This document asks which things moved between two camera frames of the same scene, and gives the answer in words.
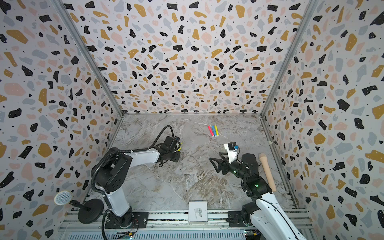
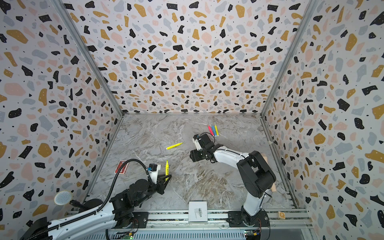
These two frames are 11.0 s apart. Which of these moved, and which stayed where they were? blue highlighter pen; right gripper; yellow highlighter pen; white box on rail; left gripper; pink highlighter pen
Moved: left gripper; right gripper
Stayed: yellow highlighter pen; pink highlighter pen; white box on rail; blue highlighter pen
